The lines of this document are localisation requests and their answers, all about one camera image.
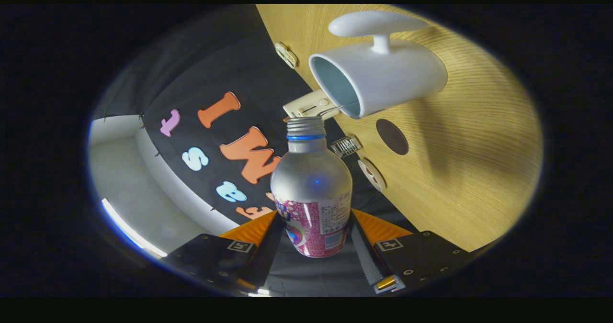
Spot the black backdrop cloth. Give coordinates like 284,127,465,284
91,5,417,297

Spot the white divided dish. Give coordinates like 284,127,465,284
274,42,298,69

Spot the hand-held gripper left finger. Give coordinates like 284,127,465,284
165,210,285,296

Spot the silver juice bottle pink label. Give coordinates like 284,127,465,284
270,116,353,258

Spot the glass jar with metal handle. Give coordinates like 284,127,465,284
330,135,363,158

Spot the white toaster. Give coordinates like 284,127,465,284
283,89,343,121

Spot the white plate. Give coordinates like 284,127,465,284
357,158,386,192

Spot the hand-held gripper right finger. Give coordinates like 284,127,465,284
351,208,479,295

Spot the white cup with handle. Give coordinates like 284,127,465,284
308,11,448,119

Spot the narrow ceiling light strip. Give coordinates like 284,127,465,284
101,198,168,259

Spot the wooden table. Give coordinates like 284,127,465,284
256,5,544,253

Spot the dark round coaster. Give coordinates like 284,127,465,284
375,119,409,156

